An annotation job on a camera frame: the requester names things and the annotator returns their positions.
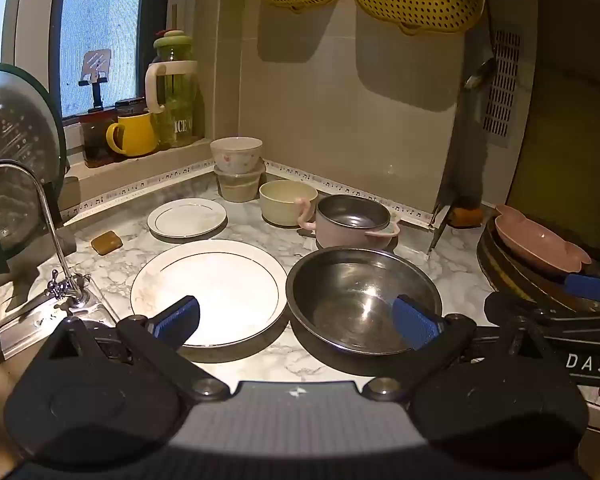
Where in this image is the large white plate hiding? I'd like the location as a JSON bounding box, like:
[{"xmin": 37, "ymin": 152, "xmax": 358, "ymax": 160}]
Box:
[{"xmin": 130, "ymin": 239, "xmax": 289, "ymax": 348}]

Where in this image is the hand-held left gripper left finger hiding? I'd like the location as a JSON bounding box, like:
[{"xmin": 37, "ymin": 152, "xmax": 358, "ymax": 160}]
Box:
[{"xmin": 47, "ymin": 295, "xmax": 231, "ymax": 404}]

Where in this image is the steel sink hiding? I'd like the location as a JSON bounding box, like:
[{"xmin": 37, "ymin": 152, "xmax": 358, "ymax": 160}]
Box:
[{"xmin": 0, "ymin": 302, "xmax": 122, "ymax": 480}]

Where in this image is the cream bowl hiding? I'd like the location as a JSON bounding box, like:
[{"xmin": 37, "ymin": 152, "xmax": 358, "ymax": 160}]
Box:
[{"xmin": 258, "ymin": 180, "xmax": 320, "ymax": 227}]

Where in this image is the white floral bowl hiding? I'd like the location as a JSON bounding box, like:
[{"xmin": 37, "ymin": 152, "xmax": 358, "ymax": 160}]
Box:
[{"xmin": 210, "ymin": 136, "xmax": 264, "ymax": 174}]

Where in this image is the pink shaped plate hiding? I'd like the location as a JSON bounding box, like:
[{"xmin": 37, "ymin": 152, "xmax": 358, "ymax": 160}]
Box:
[{"xmin": 494, "ymin": 204, "xmax": 594, "ymax": 277}]

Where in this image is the grey vent grille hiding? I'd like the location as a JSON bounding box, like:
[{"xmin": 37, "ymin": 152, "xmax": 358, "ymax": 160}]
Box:
[{"xmin": 481, "ymin": 30, "xmax": 524, "ymax": 149}]

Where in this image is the pink pot with steel interior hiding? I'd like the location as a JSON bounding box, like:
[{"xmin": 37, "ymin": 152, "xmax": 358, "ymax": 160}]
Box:
[{"xmin": 297, "ymin": 194, "xmax": 402, "ymax": 252}]

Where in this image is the yellow mug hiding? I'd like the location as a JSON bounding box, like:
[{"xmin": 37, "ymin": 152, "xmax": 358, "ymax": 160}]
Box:
[{"xmin": 105, "ymin": 112, "xmax": 160, "ymax": 158}]

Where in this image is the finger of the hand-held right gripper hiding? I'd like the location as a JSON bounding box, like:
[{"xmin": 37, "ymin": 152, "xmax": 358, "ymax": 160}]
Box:
[{"xmin": 540, "ymin": 272, "xmax": 600, "ymax": 313}]

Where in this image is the orange sponge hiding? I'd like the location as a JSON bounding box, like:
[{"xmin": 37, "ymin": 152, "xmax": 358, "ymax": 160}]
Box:
[{"xmin": 452, "ymin": 206, "xmax": 484, "ymax": 229}]

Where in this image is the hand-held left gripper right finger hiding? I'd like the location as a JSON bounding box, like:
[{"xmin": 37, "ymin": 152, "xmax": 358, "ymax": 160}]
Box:
[{"xmin": 362, "ymin": 294, "xmax": 487, "ymax": 403}]

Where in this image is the white patterned edge strip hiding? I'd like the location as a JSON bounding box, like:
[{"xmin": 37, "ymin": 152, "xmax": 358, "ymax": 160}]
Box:
[{"xmin": 60, "ymin": 159, "xmax": 439, "ymax": 231}]

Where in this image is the large steel bowl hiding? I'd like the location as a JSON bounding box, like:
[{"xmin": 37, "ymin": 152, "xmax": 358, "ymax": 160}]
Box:
[{"xmin": 285, "ymin": 246, "xmax": 443, "ymax": 357}]

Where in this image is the steel ladle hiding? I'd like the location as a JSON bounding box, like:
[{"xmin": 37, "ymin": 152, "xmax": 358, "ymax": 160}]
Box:
[{"xmin": 462, "ymin": 0, "xmax": 499, "ymax": 92}]

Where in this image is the chrome faucet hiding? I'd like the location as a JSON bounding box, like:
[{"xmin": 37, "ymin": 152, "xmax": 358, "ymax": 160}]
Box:
[{"xmin": 0, "ymin": 159, "xmax": 94, "ymax": 309}]

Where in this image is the small white plate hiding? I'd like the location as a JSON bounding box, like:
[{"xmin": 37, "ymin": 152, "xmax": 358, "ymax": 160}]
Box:
[{"xmin": 147, "ymin": 198, "xmax": 228, "ymax": 240}]

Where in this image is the green glass pitcher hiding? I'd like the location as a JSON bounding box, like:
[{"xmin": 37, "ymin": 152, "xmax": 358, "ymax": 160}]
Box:
[{"xmin": 145, "ymin": 30, "xmax": 200, "ymax": 150}]

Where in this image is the frosted window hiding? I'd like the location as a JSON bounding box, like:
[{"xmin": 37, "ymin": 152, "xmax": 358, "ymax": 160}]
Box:
[{"xmin": 0, "ymin": 0, "xmax": 174, "ymax": 122}]

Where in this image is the clear plastic container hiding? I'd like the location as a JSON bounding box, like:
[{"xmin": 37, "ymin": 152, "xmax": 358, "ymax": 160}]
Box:
[{"xmin": 214, "ymin": 164, "xmax": 262, "ymax": 204}]

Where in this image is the dark glass jar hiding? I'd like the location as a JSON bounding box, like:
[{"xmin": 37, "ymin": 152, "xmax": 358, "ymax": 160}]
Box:
[{"xmin": 78, "ymin": 108, "xmax": 119, "ymax": 169}]

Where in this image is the brown sponge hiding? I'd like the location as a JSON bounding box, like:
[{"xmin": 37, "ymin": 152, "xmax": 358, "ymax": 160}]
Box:
[{"xmin": 91, "ymin": 230, "xmax": 124, "ymax": 256}]

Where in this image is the steel colander with green rim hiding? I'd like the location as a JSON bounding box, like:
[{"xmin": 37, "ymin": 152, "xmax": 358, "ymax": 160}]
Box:
[{"xmin": 0, "ymin": 62, "xmax": 72, "ymax": 292}]

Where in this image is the black lidded jar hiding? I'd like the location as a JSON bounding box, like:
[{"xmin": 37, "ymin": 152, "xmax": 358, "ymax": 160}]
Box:
[{"xmin": 114, "ymin": 97, "xmax": 149, "ymax": 122}]

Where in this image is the phone stand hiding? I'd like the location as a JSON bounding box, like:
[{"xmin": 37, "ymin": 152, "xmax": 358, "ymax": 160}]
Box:
[{"xmin": 78, "ymin": 49, "xmax": 113, "ymax": 111}]

